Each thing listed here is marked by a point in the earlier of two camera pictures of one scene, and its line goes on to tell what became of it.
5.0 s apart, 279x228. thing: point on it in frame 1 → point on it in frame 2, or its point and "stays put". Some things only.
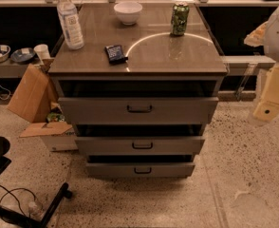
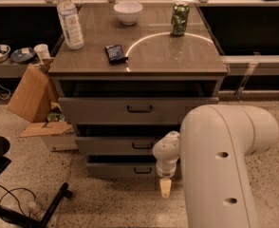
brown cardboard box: [36, 93] stays put
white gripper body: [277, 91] → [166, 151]
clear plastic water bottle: [69, 21] stays put
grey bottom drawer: [139, 169] stays put
